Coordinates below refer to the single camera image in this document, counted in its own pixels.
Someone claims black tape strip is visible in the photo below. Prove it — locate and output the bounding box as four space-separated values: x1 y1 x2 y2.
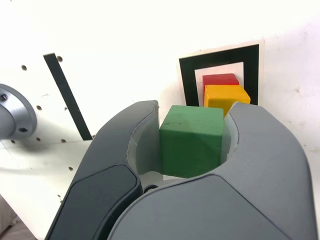
42 52 94 141

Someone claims black tape square outline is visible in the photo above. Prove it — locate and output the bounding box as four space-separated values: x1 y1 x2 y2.
178 43 260 107

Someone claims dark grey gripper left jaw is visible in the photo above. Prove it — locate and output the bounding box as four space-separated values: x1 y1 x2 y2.
44 99 166 240

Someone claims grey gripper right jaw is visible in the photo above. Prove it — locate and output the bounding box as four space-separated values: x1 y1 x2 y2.
106 101 318 240

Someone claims yellow cube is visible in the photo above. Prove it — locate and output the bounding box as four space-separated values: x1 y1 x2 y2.
203 84 251 118

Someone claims red cube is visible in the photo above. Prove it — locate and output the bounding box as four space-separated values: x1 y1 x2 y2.
201 73 240 86

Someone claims green cube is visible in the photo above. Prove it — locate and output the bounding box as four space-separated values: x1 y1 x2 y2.
159 104 225 179

